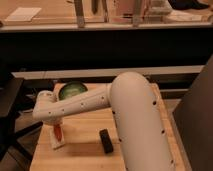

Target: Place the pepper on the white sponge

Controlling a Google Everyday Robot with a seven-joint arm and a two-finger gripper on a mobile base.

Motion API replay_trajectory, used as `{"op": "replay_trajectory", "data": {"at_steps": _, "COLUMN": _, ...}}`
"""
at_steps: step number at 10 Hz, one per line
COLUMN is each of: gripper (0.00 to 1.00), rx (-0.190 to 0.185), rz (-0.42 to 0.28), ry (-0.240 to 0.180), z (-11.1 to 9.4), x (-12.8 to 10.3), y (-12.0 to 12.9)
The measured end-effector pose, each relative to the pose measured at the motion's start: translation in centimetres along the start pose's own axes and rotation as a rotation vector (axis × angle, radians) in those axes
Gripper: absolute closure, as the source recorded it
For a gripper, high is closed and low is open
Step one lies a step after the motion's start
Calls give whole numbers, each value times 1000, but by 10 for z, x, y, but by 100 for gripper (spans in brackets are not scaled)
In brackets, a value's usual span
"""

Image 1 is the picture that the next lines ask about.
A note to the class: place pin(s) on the red pepper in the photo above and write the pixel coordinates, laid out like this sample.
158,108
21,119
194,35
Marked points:
58,132

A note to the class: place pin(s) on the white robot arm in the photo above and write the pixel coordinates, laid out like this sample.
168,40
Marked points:
140,129

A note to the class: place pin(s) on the green bowl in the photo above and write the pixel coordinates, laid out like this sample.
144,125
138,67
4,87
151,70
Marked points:
71,89

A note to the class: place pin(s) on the black rectangular block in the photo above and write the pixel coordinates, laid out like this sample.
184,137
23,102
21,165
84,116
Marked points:
106,141

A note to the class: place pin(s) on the dark panel at right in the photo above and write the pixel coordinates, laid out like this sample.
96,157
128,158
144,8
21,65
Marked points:
194,120

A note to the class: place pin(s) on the black furniture at left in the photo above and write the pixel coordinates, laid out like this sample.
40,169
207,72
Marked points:
12,101

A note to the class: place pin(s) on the white paper sheet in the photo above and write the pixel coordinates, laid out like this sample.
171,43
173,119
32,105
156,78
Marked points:
22,14

